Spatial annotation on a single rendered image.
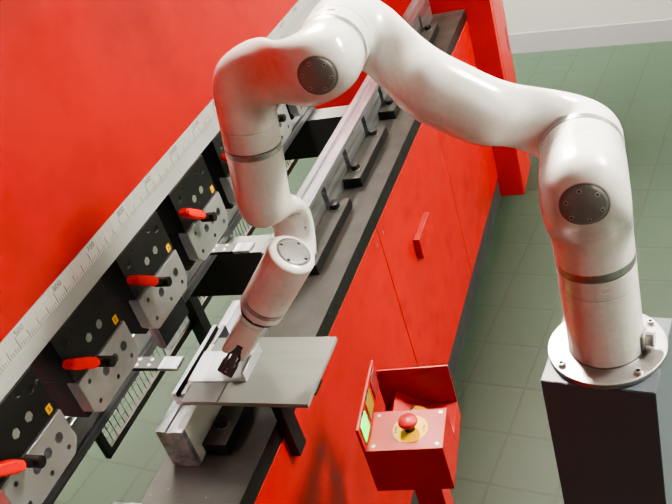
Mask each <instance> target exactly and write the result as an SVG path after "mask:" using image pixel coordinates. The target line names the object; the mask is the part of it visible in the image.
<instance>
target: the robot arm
mask: <svg viewBox="0 0 672 504"><path fill-rule="evenodd" d="M361 71H363V72H365V73H366V74H368V75H369V76H370V77H371V78H373V79H374V80H375V81H376V82H377V83H378V84H379V86H380V87H381V88H382V89H383V90H384V91H385V92H386V93H387V94H388V95H389V96H390V97H391V98H392V99H393V101H394V102H395V103H396V104H397V105H398V106H399V107H400V108H401V109H402V110H403V111H404V112H405V113H407V114H408V115H409V116H411V117H412V118H414V119H416V120H417V121H419V122H421V123H423V124H425V125H427V126H429V127H431V128H434V129H436V130H438V131H440V132H443V133H445V134H447V135H450V136H452V137H454V138H457V139H460V140H462V141H465V142H468V143H471V144H475V145H480V146H504V147H510V148H515V149H519V150H522V151H525V152H527V153H529V154H531V155H533V156H535V157H536V158H537V159H539V199H540V207H541V213H542V217H543V221H544V225H545V228H546V230H547V232H548V234H549V236H550V238H551V241H552V246H553V252H554V258H555V263H556V270H557V276H558V282H559V289H560V295H561V301H562V307H563V313H564V319H565V321H564V322H563V323H562V324H560V325H559V326H558V327H557V328H556V330H555V331H554V332H553V333H552V335H551V337H550V339H549V344H548V354H549V359H550V362H551V364H552V366H553V367H554V369H555V370H556V371H557V372H558V373H559V374H560V375H561V376H562V377H564V378H565V379H566V380H568V381H570V382H572V383H574V384H577V385H580V386H583V387H587V388H593V389H619V388H624V387H629V386H632V385H635V384H638V383H640V382H642V381H644V380H646V379H648V378H649V377H651V376H652V375H654V374H655V373H656V372H657V371H658V370H659V369H660V368H661V367H662V365H663V364H664V362H665V361H666V358H667V355H668V340H667V336H666V334H665V332H664V330H663V328H662V327H661V326H660V325H659V324H658V323H657V322H656V321H655V320H653V319H652V318H650V317H648V316H647V315H645V314H642V307H641V297H640V287H639V277H638V267H637V257H636V247H635V237H634V222H633V207H632V195H631V186H630V178H629V171H628V163H627V155H626V148H625V141H624V134H623V130H622V127H621V125H620V122H619V120H618V119H617V117H616V116H615V115H614V113H613V112H612V111H611V110H610V109H608V108H607V107H606V106H604V105H602V104H601V103H599V102H597V101H595V100H592V99H590V98H587V97H584V96H581V95H577V94H573V93H569V92H564V91H558V90H553V89H546V88H539V87H532V86H526V85H520V84H515V83H511V82H508V81H504V80H501V79H499V78H496V77H493V76H491V75H489V74H487V73H484V72H482V71H480V70H478V69H476V68H474V67H472V66H470V65H468V64H466V63H464V62H462V61H460V60H458V59H456V58H454V57H452V56H450V55H448V54H446V53H444V52H443V51H441V50H439V49H438V48H436V47H435V46H433V45H432V44H431V43H429V42H428V41H427V40H425V39H424V38H423V37H422V36H420V35H419V34H418V33H417V32H416V31H415V30H414V29H413V28H412V27H411V26H410V25H409V24H407V23H406V22H405V21H404V20H403V19H402V18H401V17H400V16H399V15H398V14H397V13H396V12H395V11H394V10H393V9H391V8H390V7H389V6H387V5H386V4H384V3H383V2H381V1H380V0H321V1H320V2H319V3H318V4H317V5H316V6H315V7H314V9H313V10H312V11H311V13H310V14H309V16H308V18H307V19H306V21H305V22H304V24H303V26H302V27H301V29H300V30H299V31H298V32H297V33H295V34H293V35H291V36H289V37H287V38H284V39H280V40H270V39H268V38H264V37H257V38H253V39H250V40H247V41H244V42H242V43H240V44H239V45H237V46H235V47H234V48H232V49H231V50H230V51H228V52H227V53H226V54H225V55H224V56H223V57H222V58H221V59H220V61H219V62H218V64H217V66H216V68H215V70H214V74H213V79H212V90H213V98H214V103H215V108H216V113H217V118H218V122H219V127H220V131H221V136H222V141H223V145H224V150H225V155H226V159H227V164H228V168H229V172H230V177H231V181H232V185H233V190H234V194H235V199H236V203H237V207H238V210H239V212H240V214H241V216H242V218H243V219H244V220H245V221H246V222H247V223H248V224H249V225H251V226H253V227H255V228H267V227H271V226H272V228H273V232H274V239H273V240H272V241H271V242H270V243H269V245H268V247H267V249H266V251H265V253H264V255H263V257H262V258H261V260H260V262H259V264H258V266H257V268H256V270H255V272H254V273H253V275H252V277H251V279H250V281H249V283H248V285H247V287H246V289H245V290H244V292H243V294H242V296H241V298H240V310H241V314H240V315H239V317H238V319H237V321H236V323H235V325H234V326H233V328H232V330H231V332H230V334H229V336H228V338H227V339H226V341H225V343H224V345H223V347H222V351H223V352H225V353H228V354H227V355H226V357H224V358H223V360H222V362H221V364H220V365H219V367H218V369H217V371H219V372H220V373H222V374H223V375H225V376H228V377H230V378H232V377H233V375H234V373H235V372H236V370H237V368H238V366H239V365H238V364H239V362H240V360H241V361H244V360H245V359H246V358H247V356H248V355H249V354H250V352H251V351H252V349H253V348H254V346H255V345H256V343H257V342H258V340H259V339H260V337H261V336H262V334H263V332H264V331H265V329H266V328H269V327H272V326H274V325H276V324H278V323H279V322H280V321H281V320H282V318H283V317H284V315H285V314H286V312H287V310H288V309H289V307H290V305H291V304H292V302H293V300H294V299H295V297H296V295H297V294H298V292H299V290H300V289H301V287H302V285H303V284H304V282H305V280H306V279H307V277H308V275H309V274H310V272H311V270H312V269H313V267H314V264H315V254H316V236H315V228H314V223H313V218H312V214H311V211H310V209H309V207H308V205H307V204H306V203H305V202H304V201H303V200H302V199H301V198H299V197H297V196H295V195H293V194H291V193H290V190H289V184H288V177H287V171H286V164H285V157H284V151H283V145H282V139H281V133H280V127H279V121H278V114H277V108H276V105H277V104H288V105H295V106H302V107H312V106H317V105H321V104H324V103H326V102H329V101H331V100H333V99H335V98H337V97H338V96H340V95H342V94H343V93H344V92H346V91H347V90H348V89H349V88H350V87H351V86H352V85H353V84H354V83H355V82H356V80H357V79H358V77H359V75H360V73H361ZM230 354H232V355H231V357H230V358H228V357H229V356H230ZM237 358H238V360H237V362H236V359H237Z"/></svg>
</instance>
